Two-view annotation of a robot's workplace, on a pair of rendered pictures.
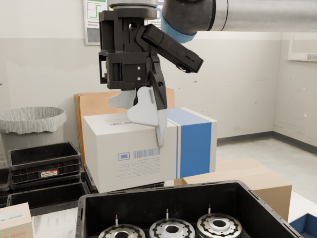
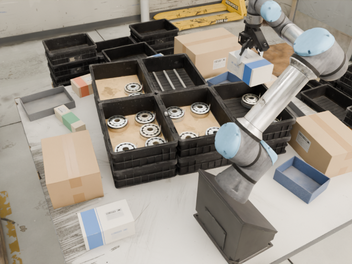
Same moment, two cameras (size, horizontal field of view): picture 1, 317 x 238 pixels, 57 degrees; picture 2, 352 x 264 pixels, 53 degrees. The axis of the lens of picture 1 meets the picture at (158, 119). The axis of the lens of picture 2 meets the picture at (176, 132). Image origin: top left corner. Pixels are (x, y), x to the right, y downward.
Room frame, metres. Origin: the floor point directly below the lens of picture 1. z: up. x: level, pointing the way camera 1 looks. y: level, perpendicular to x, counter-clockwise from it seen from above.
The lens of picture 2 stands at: (-0.04, -1.48, 1.94)
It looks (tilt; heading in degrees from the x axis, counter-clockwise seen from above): 39 degrees down; 83
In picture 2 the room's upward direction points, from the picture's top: 2 degrees clockwise
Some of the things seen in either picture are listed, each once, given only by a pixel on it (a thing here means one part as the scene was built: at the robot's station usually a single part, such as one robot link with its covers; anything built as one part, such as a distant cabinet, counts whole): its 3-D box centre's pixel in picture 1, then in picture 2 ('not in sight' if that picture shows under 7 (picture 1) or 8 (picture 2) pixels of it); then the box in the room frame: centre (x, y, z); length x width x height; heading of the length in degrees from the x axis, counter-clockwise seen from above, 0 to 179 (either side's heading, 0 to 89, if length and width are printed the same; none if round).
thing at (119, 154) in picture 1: (148, 143); (249, 66); (0.49, 0.02, 1.10); 0.20 x 0.12 x 0.09; 113
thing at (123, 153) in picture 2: not in sight; (135, 122); (-0.08, -0.17, 0.92); 0.40 x 0.30 x 0.02; 102
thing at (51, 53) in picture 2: not in sight; (73, 66); (-0.66, 1.41, 0.37); 0.40 x 0.30 x 0.45; 23
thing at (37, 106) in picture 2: not in sight; (47, 102); (-0.61, 0.31, 0.73); 0.27 x 0.20 x 0.05; 28
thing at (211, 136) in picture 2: not in sight; (195, 112); (0.21, -0.11, 0.92); 0.40 x 0.30 x 0.02; 102
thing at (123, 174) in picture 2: not in sight; (137, 147); (-0.08, -0.17, 0.76); 0.40 x 0.30 x 0.12; 102
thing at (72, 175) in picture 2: not in sight; (72, 167); (-0.38, -0.30, 0.78); 0.30 x 0.22 x 0.16; 105
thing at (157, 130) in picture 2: not in sight; (150, 130); (-0.02, -0.16, 0.86); 0.10 x 0.10 x 0.01
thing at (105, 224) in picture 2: not in sight; (106, 223); (-0.21, -0.60, 0.74); 0.20 x 0.12 x 0.09; 18
